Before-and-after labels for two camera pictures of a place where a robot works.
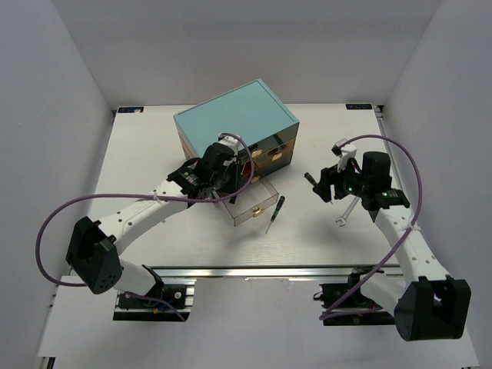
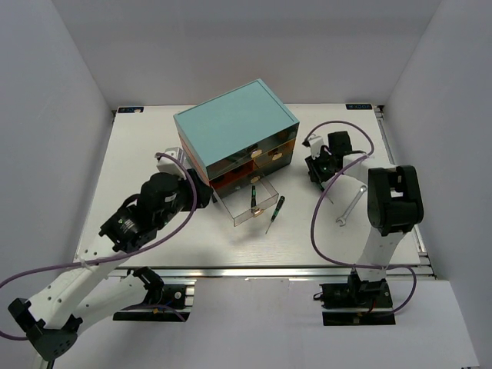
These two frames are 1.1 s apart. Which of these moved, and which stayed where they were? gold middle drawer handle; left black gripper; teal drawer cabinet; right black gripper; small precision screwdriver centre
Moved: right black gripper; left black gripper
Stayed: gold middle drawer handle; small precision screwdriver centre; teal drawer cabinet
